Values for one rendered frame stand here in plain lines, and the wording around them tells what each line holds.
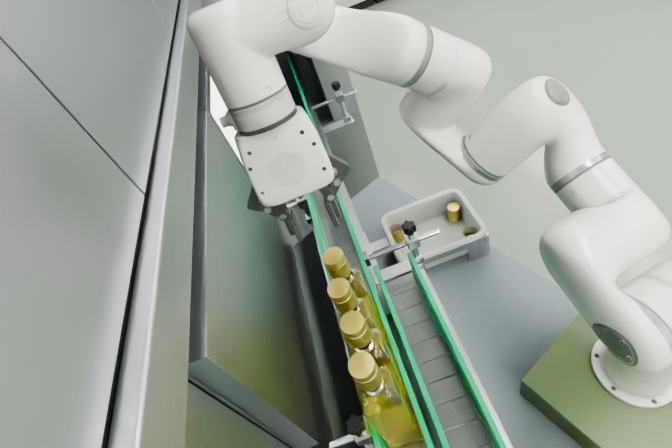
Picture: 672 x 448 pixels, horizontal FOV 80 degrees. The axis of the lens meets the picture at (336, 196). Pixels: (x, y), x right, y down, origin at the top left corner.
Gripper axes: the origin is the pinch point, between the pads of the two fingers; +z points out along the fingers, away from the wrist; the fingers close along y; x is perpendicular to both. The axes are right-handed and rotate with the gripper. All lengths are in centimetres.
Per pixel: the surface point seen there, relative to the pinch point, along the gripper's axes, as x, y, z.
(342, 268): 1.3, 0.7, 11.0
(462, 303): 19, 21, 47
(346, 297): -4.6, 0.1, 11.4
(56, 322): -25.7, -15.3, -14.8
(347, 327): -9.4, -0.8, 11.9
